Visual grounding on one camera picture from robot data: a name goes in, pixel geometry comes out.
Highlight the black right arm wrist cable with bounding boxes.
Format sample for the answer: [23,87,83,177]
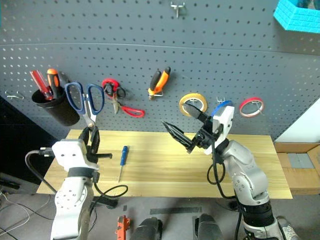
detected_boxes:
[206,139,249,240]

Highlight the grey foam blocks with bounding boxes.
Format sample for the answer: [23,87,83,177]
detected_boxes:
[287,152,315,170]

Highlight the black plastic tool cup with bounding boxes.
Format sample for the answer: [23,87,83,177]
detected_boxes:
[31,86,81,127]

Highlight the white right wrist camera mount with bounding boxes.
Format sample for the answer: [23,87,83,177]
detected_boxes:
[203,105,236,155]

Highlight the dark blue handled scissors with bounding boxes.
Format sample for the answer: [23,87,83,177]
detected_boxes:
[64,81,105,131]

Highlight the grey shoe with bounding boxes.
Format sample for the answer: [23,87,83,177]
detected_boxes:
[276,216,300,240]

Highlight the large cardboard box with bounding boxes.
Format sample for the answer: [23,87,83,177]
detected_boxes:
[273,141,320,196]

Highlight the red handled scissors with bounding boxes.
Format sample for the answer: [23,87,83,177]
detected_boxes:
[101,78,146,119]

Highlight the left arm wrist cable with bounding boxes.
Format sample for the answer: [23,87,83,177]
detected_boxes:
[24,146,61,195]

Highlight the blue plastic basket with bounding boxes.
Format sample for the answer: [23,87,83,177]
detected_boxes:
[273,0,320,33]

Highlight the orange and black pliers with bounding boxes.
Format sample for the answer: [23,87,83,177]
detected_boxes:
[147,66,172,101]

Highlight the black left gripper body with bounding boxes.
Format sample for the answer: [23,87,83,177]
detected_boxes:
[86,146,113,164]

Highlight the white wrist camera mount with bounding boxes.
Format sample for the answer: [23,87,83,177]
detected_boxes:
[203,105,236,155]
[51,139,100,173]

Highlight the blue tape roll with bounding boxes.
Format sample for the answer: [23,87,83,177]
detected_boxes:
[210,99,235,117]

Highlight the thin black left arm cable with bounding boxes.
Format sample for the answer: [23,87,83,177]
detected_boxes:
[91,172,129,201]

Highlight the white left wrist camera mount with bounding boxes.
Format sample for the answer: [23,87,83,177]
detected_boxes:
[51,139,100,173]

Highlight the grey pegboard wall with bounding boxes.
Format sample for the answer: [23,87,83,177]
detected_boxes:
[0,0,320,143]

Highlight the red handled screwdriver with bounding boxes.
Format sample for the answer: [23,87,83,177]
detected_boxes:
[29,69,55,101]

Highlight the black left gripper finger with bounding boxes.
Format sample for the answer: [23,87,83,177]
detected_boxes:
[89,125,101,156]
[78,126,91,147]

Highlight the dark rounded shape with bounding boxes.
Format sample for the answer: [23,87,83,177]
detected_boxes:
[194,213,223,240]
[129,216,163,240]

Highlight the black cabinet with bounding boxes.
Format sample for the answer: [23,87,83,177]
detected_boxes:
[0,96,63,186]

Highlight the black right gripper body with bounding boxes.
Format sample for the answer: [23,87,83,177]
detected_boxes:
[193,116,225,151]

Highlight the orange and black screwdriver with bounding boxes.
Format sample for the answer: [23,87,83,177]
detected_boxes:
[46,68,65,100]

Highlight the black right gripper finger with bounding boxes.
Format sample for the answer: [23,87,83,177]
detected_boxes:
[184,104,209,124]
[161,120,196,154]

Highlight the red tape roll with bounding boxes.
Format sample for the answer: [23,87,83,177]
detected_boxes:
[238,97,265,119]

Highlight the blue handled screwdriver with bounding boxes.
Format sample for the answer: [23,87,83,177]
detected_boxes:
[117,145,130,183]

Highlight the yellow tape roll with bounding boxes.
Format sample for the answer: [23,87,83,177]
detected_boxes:
[178,93,208,118]

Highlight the white floor cable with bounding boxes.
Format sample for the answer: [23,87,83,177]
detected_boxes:
[0,191,52,236]

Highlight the small black handled scissors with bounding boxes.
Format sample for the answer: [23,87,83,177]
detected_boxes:
[103,83,127,100]

